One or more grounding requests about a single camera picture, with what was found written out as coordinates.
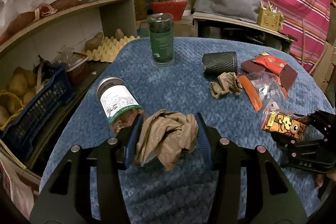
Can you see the yellow chopstick holder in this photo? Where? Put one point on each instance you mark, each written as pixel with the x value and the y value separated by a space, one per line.
pixel 269 19

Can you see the red plastic tub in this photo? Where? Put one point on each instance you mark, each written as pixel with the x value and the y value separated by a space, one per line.
pixel 77 70

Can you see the small potato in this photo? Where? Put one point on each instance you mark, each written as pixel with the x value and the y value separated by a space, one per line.
pixel 119 34

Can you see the blue plastic crate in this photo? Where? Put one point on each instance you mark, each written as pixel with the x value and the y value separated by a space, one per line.
pixel 39 111

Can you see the wooden stick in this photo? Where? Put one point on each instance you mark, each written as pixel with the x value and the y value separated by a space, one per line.
pixel 303 43

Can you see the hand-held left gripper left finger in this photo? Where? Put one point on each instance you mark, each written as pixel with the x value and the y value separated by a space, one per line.
pixel 132 140

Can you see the red white plastic bag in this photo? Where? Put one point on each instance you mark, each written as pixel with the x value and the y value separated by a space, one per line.
pixel 15 187

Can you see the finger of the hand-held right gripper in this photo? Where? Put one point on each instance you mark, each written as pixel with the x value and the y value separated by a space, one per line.
pixel 321 121
pixel 284 142

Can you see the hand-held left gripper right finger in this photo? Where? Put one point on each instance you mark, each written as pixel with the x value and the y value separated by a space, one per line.
pixel 203 134

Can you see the large beige stocking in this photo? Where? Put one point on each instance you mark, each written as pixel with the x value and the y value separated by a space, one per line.
pixel 168 134

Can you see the net bag of potatoes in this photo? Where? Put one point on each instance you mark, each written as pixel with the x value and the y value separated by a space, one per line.
pixel 18 87

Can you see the clear plastic packet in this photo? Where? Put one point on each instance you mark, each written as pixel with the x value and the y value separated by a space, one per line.
pixel 265 86

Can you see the yellow egg tray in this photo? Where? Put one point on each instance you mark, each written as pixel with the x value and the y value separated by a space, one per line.
pixel 110 49

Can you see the brown jar white label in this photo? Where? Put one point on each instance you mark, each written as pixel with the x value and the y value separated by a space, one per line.
pixel 115 100

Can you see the sweet potato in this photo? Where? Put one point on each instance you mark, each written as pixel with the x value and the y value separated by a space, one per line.
pixel 22 20
pixel 65 3

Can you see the wooden shelf unit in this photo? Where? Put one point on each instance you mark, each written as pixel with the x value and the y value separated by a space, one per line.
pixel 65 11

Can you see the blue fleece table cover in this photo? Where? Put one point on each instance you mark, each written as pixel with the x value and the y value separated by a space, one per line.
pixel 170 92

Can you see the small beige stocking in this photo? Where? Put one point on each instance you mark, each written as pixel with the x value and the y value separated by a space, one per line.
pixel 225 85

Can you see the yellow cartoon snack packet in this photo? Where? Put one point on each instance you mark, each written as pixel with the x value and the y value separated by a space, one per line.
pixel 286 125

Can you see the low wooden cabinet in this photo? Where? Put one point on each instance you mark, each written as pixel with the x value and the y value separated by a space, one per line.
pixel 236 24

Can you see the large potato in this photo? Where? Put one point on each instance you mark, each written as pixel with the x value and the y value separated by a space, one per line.
pixel 94 41

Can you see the red packet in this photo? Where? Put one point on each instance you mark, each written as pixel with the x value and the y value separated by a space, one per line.
pixel 270 61

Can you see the black ribbed cup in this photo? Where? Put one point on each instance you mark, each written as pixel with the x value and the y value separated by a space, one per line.
pixel 220 62

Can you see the orange comb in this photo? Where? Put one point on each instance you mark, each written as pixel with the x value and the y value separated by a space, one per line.
pixel 252 94

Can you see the red scalloped basket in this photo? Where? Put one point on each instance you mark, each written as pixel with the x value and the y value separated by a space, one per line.
pixel 169 10

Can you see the green tea jar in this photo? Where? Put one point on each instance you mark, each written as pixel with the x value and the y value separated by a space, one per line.
pixel 161 40

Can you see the stacked cardboard boxes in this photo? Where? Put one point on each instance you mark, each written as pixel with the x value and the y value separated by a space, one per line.
pixel 326 66

